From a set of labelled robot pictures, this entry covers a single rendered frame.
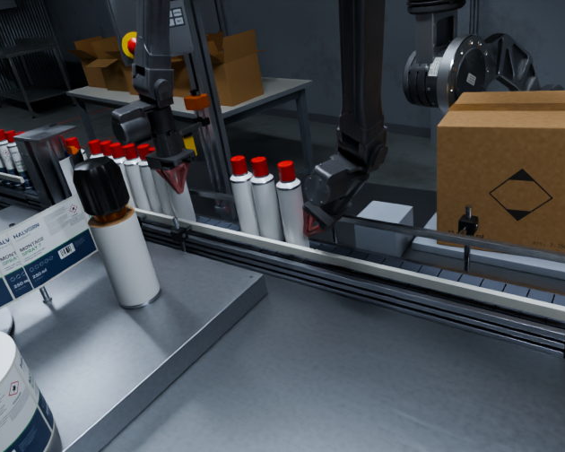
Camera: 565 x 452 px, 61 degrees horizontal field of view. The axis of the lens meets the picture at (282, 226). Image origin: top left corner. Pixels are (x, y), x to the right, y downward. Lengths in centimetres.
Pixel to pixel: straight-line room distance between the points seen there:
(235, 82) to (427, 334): 220
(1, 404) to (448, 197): 84
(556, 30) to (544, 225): 275
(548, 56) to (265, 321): 311
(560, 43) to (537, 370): 303
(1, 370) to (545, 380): 77
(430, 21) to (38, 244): 99
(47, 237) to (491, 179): 91
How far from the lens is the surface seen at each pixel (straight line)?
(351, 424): 77
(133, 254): 96
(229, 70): 283
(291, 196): 98
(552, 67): 376
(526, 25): 378
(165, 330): 93
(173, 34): 122
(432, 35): 124
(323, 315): 95
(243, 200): 107
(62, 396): 89
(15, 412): 76
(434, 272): 97
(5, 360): 77
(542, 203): 102
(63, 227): 114
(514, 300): 86
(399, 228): 95
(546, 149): 98
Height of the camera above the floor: 143
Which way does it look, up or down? 28 degrees down
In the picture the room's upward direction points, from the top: 10 degrees counter-clockwise
